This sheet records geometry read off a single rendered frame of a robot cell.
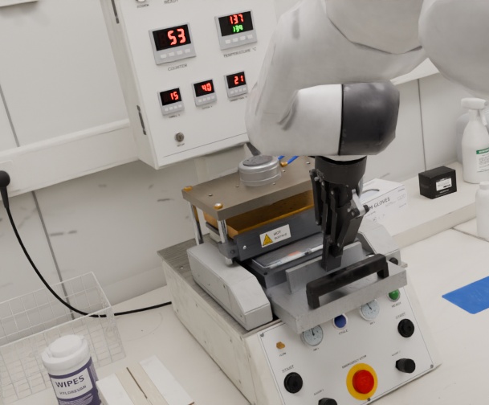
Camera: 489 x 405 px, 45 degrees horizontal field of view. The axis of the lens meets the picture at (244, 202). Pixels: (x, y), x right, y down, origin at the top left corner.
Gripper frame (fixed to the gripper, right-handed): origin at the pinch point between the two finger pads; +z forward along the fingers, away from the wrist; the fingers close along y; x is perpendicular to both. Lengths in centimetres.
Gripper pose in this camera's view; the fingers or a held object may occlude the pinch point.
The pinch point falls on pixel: (332, 251)
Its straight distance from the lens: 99.4
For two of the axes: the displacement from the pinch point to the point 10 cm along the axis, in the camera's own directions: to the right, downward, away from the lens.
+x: 8.9, -3.0, 3.4
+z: 0.3, 7.8, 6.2
